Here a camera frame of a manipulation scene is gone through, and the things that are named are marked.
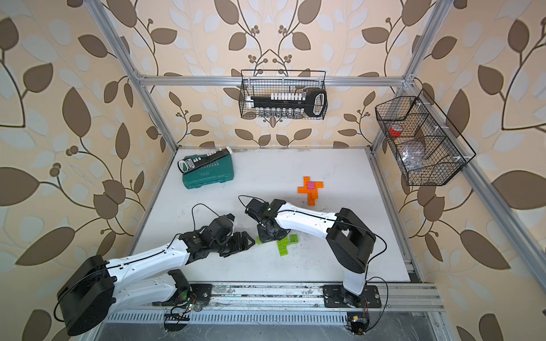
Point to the green tool case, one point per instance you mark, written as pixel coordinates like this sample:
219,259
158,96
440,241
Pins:
220,171

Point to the black bit holder on case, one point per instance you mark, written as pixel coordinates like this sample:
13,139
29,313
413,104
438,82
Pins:
193,163

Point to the red tape roll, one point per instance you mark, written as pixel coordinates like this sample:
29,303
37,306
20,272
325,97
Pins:
396,130

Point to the black wire basket back wall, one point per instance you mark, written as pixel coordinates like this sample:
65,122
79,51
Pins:
266,81

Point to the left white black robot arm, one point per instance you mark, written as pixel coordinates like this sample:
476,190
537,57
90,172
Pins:
100,287

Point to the clear plastic bag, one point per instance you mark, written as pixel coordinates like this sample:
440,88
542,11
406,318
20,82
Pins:
413,155

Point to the black socket set in basket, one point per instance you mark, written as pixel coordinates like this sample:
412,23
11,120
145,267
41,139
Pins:
308,104

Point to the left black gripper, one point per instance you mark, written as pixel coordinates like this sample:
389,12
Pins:
240,246

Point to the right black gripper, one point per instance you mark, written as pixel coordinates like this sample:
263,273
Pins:
264,237

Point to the black wire basket right wall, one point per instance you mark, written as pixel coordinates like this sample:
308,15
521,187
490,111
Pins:
447,150

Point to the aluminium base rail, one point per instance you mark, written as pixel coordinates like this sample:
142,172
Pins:
238,303

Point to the black wire basket wall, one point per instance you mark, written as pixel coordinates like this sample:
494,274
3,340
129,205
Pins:
266,81
447,150

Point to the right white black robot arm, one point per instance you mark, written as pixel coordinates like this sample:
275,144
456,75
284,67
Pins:
350,240

